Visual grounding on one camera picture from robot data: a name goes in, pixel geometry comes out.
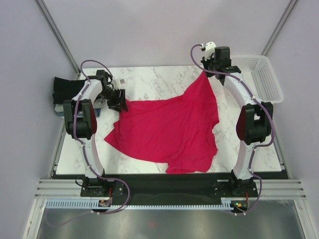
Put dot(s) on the white plastic basket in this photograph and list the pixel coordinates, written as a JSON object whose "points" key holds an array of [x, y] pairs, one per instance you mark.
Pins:
{"points": [[259, 75]]}

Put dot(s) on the folded black t shirt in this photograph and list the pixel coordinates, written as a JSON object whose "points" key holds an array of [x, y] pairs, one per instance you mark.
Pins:
{"points": [[64, 89]]}

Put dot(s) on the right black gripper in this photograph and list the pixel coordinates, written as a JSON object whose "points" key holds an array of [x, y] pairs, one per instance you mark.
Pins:
{"points": [[205, 63]]}

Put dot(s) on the aluminium frame post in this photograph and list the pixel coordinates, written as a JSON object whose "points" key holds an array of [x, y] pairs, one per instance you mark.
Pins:
{"points": [[57, 34], [279, 26]]}

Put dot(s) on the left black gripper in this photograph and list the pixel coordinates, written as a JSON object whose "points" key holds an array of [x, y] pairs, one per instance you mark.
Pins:
{"points": [[121, 103]]}

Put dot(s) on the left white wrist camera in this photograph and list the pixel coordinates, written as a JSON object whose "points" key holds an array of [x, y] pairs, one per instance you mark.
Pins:
{"points": [[118, 84]]}

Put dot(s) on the left aluminium frame post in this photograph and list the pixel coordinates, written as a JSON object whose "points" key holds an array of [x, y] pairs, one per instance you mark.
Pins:
{"points": [[57, 34]]}

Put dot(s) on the aluminium rail profile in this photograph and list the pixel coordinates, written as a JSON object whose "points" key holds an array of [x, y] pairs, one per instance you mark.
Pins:
{"points": [[57, 189]]}

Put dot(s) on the folded blue t shirt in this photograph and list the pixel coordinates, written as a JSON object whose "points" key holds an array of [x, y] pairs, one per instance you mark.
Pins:
{"points": [[97, 113]]}

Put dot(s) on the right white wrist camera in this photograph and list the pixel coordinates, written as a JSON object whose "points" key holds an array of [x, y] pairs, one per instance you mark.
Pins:
{"points": [[208, 49]]}

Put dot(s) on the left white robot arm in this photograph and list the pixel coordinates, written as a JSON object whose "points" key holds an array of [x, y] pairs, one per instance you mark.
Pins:
{"points": [[80, 119]]}

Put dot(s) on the red t shirt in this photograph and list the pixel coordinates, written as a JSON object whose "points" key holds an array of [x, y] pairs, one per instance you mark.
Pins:
{"points": [[176, 131]]}

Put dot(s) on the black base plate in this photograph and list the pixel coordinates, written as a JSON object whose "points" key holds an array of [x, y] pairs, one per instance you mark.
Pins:
{"points": [[195, 189]]}

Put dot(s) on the right aluminium frame post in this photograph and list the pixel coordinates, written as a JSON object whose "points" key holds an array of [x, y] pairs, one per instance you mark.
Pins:
{"points": [[279, 26]]}

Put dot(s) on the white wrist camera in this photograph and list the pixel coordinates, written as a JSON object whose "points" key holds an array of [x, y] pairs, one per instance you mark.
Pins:
{"points": [[118, 84], [208, 49]]}

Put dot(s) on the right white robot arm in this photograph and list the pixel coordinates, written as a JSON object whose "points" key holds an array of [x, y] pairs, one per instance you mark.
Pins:
{"points": [[254, 127]]}

